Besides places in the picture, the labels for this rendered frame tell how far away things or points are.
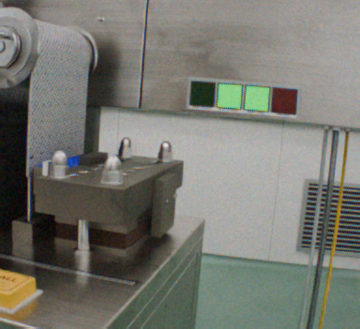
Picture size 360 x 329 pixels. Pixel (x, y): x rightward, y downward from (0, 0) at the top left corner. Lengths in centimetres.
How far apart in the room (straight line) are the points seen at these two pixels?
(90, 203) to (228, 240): 282
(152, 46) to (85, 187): 45
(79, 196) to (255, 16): 56
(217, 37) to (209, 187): 249
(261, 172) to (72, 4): 245
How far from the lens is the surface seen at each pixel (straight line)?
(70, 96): 102
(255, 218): 352
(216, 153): 348
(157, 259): 86
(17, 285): 66
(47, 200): 84
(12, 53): 88
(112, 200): 79
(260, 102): 108
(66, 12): 124
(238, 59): 109
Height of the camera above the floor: 118
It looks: 7 degrees down
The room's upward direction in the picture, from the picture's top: 4 degrees clockwise
